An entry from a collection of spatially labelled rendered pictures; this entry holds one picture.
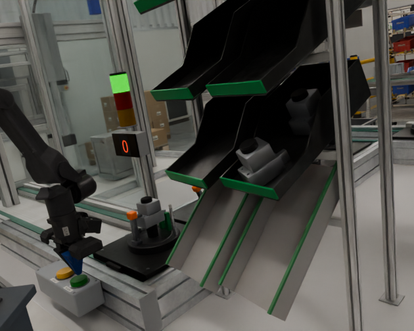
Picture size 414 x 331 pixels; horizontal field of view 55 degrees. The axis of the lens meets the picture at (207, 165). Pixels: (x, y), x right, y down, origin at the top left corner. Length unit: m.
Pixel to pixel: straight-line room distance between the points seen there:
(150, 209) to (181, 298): 0.23
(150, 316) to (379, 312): 0.47
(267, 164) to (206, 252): 0.27
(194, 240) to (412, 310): 0.46
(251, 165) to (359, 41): 11.62
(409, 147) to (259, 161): 1.30
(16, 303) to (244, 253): 0.41
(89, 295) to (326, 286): 0.55
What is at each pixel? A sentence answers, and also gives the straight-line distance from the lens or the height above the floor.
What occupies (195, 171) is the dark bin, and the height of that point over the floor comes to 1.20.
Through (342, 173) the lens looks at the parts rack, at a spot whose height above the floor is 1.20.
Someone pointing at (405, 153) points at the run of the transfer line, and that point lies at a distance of 1.88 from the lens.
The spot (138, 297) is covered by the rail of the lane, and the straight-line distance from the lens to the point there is 0.87.
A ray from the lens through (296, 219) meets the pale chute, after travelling 0.74.
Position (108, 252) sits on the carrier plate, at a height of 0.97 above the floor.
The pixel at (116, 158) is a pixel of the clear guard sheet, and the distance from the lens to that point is 1.38.
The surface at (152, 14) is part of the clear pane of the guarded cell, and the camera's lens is 2.47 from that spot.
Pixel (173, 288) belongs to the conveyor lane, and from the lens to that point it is 0.93.
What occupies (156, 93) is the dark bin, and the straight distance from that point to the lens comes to 0.76.
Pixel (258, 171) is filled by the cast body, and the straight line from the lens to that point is 0.63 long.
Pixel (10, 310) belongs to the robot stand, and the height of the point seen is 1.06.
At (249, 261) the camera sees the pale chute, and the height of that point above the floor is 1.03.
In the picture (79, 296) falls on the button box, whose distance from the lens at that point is 0.97.
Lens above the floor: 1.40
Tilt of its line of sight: 14 degrees down
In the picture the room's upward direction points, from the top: 9 degrees counter-clockwise
